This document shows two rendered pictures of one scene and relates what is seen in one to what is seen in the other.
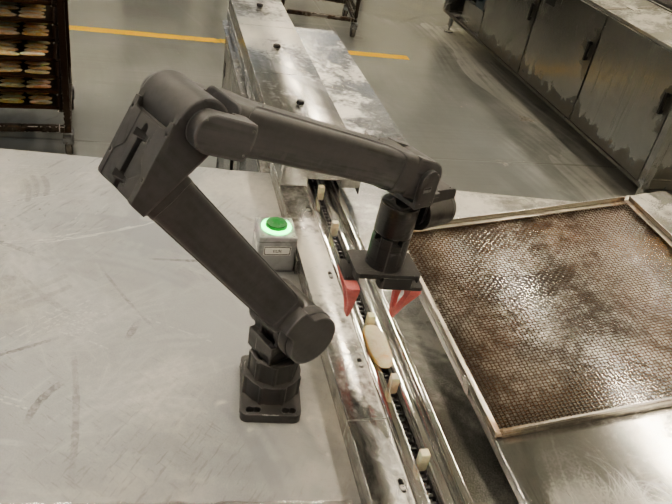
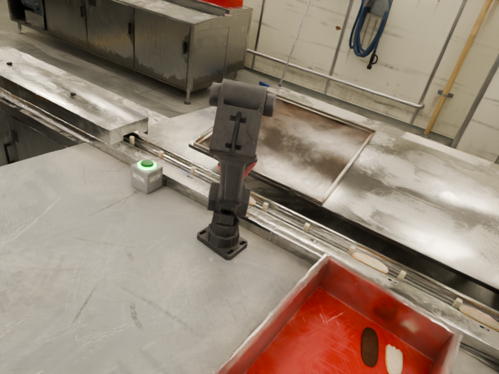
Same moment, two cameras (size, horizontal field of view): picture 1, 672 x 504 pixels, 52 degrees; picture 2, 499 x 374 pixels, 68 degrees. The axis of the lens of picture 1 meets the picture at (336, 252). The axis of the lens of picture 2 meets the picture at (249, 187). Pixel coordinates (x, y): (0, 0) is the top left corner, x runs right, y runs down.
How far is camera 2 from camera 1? 0.60 m
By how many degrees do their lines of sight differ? 38
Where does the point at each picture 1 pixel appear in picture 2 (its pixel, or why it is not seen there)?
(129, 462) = (212, 309)
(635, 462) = (363, 186)
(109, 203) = (16, 199)
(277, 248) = (155, 176)
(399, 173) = not seen: hidden behind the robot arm
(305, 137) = not seen: hidden behind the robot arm
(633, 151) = (177, 75)
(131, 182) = (246, 146)
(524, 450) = (333, 202)
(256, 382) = (226, 238)
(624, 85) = (159, 43)
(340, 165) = not seen: hidden behind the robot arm
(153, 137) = (250, 117)
